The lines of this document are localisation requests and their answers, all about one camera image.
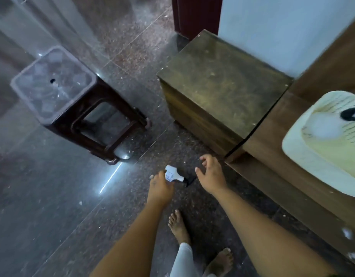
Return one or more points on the cream plastic basket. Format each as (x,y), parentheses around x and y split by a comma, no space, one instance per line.
(318,158)

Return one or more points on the person's right thumb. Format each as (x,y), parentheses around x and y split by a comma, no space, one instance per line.
(200,174)

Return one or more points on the brown wooden bedside cabinet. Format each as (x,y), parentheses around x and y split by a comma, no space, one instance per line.
(220,92)

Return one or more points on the dark brown plastic stool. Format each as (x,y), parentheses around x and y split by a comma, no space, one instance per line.
(79,103)

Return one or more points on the person's left foot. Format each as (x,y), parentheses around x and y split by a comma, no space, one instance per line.
(179,227)

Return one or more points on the person's right forearm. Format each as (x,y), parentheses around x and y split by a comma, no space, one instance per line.
(267,236)

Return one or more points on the person's left hand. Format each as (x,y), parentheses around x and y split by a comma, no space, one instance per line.
(160,190)

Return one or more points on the person's right foot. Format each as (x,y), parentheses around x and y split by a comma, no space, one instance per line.
(220,262)

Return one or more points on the person's right hand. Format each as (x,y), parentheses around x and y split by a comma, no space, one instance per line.
(213,177)

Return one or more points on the person's left forearm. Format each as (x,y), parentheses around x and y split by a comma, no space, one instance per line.
(134,242)

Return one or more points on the black brush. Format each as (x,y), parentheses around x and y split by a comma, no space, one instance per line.
(350,113)

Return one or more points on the person's foot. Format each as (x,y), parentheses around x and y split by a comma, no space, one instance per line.
(179,227)
(220,262)

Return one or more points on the dark red door frame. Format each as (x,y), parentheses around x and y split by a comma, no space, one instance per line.
(196,14)

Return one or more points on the white trouser leg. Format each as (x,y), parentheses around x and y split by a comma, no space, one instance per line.
(184,262)

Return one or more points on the white fluffy cloth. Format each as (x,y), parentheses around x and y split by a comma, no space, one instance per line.
(324,126)

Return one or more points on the brown wooden bed frame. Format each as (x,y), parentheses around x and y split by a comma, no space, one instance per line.
(284,170)

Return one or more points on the white bottle with black cap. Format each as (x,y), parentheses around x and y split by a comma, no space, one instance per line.
(173,173)

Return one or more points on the person's left thumb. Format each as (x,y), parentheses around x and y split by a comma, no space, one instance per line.
(163,175)

